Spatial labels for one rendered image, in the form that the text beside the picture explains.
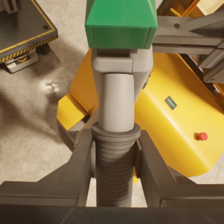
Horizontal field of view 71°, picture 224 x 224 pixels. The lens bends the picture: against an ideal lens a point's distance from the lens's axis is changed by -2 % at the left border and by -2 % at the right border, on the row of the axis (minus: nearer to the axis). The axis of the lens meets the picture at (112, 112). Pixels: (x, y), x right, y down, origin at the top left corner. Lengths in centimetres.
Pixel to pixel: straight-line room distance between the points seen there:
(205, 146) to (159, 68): 42
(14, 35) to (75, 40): 64
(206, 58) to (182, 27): 6
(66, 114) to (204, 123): 85
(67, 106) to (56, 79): 52
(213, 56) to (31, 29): 141
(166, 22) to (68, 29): 180
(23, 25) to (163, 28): 142
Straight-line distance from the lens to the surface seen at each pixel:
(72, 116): 116
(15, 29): 154
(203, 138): 81
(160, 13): 92
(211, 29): 20
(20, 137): 152
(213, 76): 26
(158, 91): 76
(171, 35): 18
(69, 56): 176
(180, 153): 82
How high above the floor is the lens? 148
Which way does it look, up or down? 68 degrees down
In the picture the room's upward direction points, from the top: 50 degrees clockwise
